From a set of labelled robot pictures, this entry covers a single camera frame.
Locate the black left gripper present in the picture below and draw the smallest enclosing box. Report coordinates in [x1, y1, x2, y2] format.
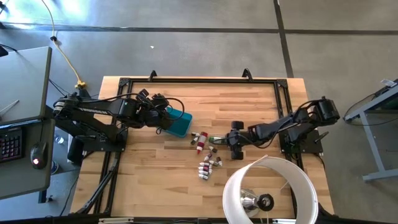
[135, 88, 174, 131]

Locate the chrome lamp base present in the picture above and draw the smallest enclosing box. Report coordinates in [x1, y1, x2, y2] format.
[239, 187, 261, 218]

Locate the grey desk top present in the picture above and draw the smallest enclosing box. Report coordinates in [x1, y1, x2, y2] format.
[0, 46, 53, 127]

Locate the white lamp shade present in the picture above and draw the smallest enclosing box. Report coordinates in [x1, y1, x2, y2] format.
[221, 154, 320, 224]

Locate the silver pen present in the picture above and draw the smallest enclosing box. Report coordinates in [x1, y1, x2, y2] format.
[0, 99, 21, 114]

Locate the grey metal side table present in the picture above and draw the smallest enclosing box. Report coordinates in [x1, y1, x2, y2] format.
[343, 79, 398, 183]

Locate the black aluminium table frame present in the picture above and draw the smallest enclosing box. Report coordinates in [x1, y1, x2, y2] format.
[70, 77, 301, 218]

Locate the black lamp socket ring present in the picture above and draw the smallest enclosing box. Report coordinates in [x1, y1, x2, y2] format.
[257, 193, 275, 213]

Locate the blue plastic bin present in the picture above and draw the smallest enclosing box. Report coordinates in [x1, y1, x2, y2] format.
[162, 107, 193, 139]

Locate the dark grey keyboard shelf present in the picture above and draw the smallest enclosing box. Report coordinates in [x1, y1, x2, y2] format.
[0, 118, 57, 200]

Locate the black computer mouse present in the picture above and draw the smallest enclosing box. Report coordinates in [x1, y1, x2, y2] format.
[29, 141, 49, 170]

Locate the large red food coloring bottle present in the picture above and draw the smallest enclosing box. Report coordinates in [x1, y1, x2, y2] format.
[196, 131, 210, 155]

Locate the yellow extension cable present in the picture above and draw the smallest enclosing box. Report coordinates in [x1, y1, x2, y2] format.
[40, 0, 88, 90]

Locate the black keyboard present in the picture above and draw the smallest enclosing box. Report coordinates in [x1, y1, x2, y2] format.
[0, 126, 25, 164]

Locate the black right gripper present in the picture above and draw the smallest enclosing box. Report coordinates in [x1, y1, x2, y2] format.
[217, 120, 261, 161]

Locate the black cylinder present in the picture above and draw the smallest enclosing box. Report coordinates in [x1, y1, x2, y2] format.
[67, 136, 86, 165]

